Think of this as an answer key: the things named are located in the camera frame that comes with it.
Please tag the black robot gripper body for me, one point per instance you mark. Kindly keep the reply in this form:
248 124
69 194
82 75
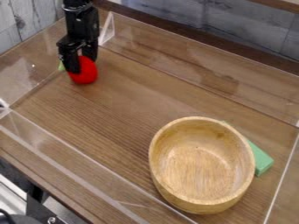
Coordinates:
81 21

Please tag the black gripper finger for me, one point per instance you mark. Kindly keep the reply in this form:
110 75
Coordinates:
89 50
69 59

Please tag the red felt fruit green leaf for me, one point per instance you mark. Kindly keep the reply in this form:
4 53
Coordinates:
88 73

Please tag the round wooden bowl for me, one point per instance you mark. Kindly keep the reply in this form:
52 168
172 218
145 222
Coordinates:
201 164

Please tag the green sponge block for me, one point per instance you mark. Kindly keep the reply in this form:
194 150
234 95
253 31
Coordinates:
263 160

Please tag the black table clamp bracket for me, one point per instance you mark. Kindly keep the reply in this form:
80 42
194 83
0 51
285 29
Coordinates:
37 211

